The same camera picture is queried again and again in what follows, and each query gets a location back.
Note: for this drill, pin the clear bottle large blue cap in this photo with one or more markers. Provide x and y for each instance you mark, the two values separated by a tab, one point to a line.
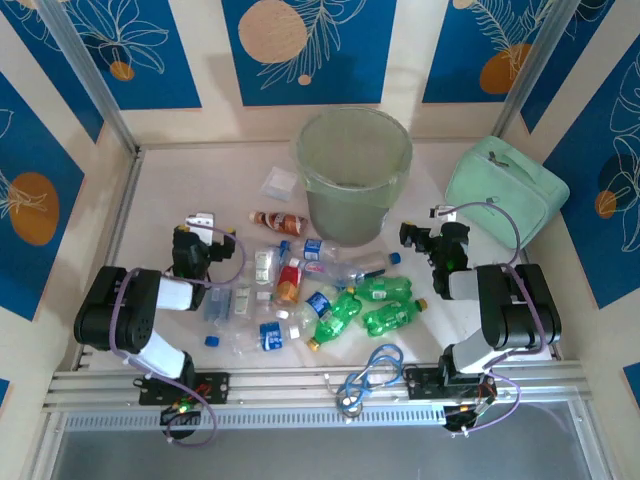
380	260

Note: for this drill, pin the clear bottle green white label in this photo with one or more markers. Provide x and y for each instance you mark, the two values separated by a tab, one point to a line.
242	300
261	269

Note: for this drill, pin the clear bluish plastic bottle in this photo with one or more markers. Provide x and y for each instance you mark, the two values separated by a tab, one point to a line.
217	302

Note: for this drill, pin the brown label plastic bottle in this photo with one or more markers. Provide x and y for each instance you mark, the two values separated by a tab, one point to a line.
277	222

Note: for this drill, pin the green plastic bottle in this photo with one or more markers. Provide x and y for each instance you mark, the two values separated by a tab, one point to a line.
392	317
382	289
335	320

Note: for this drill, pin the red orange plastic bottle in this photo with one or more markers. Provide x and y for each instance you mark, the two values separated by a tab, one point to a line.
289	285

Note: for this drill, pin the clear bottle blue cap label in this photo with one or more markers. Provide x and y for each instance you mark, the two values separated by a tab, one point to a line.
312	248

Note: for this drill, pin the clear bottle red blue label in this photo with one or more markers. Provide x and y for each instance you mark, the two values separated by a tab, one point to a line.
320	269

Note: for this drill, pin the blue label bottle white cap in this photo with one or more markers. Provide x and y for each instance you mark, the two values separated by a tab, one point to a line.
272	337

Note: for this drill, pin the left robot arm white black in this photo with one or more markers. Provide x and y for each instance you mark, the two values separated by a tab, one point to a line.
110	310

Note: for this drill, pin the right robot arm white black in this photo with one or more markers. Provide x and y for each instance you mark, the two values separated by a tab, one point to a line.
520	310

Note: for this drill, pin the grey translucent waste bin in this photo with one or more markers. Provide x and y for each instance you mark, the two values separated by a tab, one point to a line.
345	225

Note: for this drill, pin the translucent green bin liner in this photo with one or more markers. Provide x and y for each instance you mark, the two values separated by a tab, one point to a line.
350	196

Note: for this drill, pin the small clear zip bag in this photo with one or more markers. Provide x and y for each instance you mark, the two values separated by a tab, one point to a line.
277	184

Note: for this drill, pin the mint green zip pouch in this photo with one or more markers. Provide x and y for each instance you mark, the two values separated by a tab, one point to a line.
505	185

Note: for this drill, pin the loose white bottle cap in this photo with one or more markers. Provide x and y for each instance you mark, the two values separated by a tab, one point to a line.
282	315

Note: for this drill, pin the loose blue bottle cap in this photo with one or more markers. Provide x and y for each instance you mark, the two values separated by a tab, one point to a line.
212	341

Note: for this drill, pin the crushed clear bottle blue label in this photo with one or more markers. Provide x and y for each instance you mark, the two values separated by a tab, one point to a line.
317	302

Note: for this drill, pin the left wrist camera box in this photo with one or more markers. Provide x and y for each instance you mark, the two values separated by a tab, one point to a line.
201	221

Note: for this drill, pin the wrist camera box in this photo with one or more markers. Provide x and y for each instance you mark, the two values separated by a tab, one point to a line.
201	221
444	211

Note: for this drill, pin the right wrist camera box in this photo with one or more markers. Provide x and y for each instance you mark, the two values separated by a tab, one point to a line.
444	211

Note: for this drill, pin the aluminium table side rail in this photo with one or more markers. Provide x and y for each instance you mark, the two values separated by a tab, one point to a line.
131	190

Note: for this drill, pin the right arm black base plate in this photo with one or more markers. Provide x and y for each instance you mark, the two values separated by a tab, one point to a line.
422	382

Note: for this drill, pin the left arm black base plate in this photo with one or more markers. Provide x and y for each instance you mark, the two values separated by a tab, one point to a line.
220	387

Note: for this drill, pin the aluminium frame rail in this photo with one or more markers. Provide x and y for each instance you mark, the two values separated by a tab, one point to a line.
300	387

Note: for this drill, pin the aluminium corner post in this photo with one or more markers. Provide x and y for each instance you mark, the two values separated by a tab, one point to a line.
535	60
95	75

